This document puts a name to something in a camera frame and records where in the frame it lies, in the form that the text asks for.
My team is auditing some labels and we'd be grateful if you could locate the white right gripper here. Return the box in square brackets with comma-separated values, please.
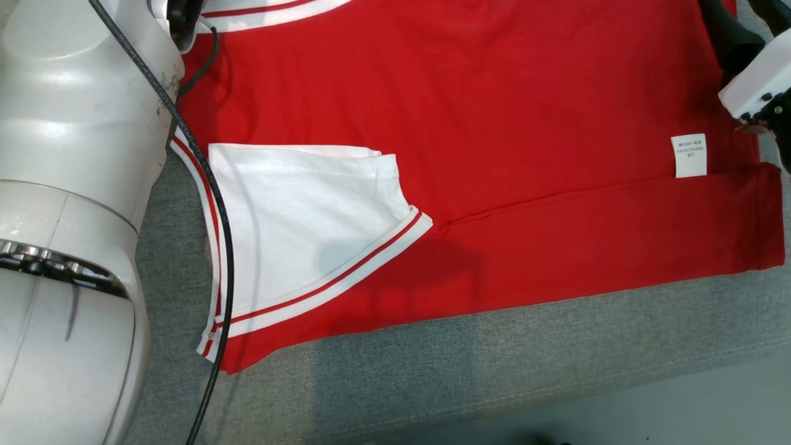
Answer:
[698, 0, 791, 121]

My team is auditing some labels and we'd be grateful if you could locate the red t-shirt with white sleeves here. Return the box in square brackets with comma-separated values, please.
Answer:
[168, 0, 787, 376]

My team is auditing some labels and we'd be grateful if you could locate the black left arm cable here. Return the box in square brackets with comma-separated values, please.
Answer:
[88, 0, 235, 445]

